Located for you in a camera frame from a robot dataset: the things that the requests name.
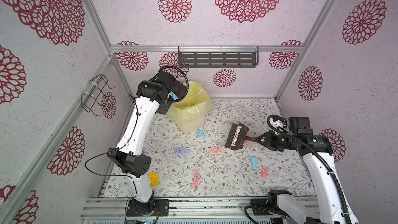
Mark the blue paper scrap long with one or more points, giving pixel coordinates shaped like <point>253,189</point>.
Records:
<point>173,96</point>

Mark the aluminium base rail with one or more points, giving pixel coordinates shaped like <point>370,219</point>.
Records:
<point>172,207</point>

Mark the yellow paper scrap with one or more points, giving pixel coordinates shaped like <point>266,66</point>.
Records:
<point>154,179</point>

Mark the pink paper scrap right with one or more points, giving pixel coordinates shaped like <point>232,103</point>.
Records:
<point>264,172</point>

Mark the black wire wall rack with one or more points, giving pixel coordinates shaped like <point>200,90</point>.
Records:
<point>100,100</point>

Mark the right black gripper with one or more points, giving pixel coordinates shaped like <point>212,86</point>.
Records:
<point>268,136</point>

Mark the dark grey wall shelf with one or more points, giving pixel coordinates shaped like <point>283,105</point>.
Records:
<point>218,59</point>

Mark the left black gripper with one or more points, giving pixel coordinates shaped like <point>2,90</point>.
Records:
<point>166,109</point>

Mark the bin with yellow-green bag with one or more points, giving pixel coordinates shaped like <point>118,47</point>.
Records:
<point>189,114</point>

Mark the dark brown plastic dustpan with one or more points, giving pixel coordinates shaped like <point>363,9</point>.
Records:
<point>179,89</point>

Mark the blue paper scrap right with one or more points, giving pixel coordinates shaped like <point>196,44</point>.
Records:
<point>254,161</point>

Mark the pink paper scrap long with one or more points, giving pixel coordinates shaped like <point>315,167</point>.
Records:
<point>196,180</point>

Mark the pink paper scrap centre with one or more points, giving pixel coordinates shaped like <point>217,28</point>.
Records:
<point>216,150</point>

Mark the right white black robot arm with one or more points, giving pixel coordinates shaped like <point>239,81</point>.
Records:
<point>316,152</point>

